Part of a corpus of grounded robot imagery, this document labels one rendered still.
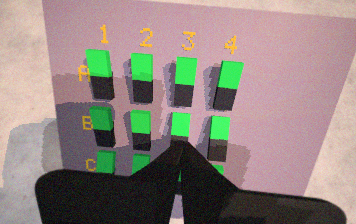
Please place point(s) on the pinkish-mauve switch panel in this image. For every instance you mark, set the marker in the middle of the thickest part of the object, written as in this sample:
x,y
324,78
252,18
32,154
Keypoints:
x,y
254,91

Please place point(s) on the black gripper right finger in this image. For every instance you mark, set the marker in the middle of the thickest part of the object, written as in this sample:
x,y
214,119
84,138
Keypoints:
x,y
210,198

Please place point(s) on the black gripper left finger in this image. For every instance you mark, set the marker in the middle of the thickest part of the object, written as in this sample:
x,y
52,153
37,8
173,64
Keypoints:
x,y
145,197

